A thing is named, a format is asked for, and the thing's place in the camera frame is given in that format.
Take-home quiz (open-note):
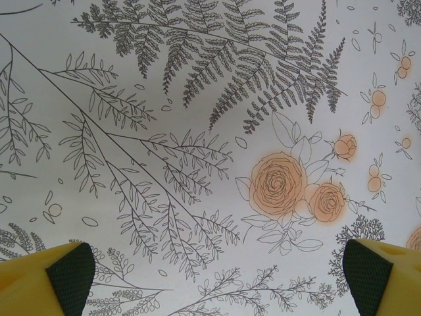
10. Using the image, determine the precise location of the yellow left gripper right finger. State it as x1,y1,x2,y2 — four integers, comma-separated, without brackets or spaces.
341,238,421,316

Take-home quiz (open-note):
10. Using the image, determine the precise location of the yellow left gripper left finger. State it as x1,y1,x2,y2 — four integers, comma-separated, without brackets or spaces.
0,242,96,316

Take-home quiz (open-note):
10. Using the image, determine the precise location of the floral printed tablecloth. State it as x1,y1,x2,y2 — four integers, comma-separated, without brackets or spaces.
0,0,421,316

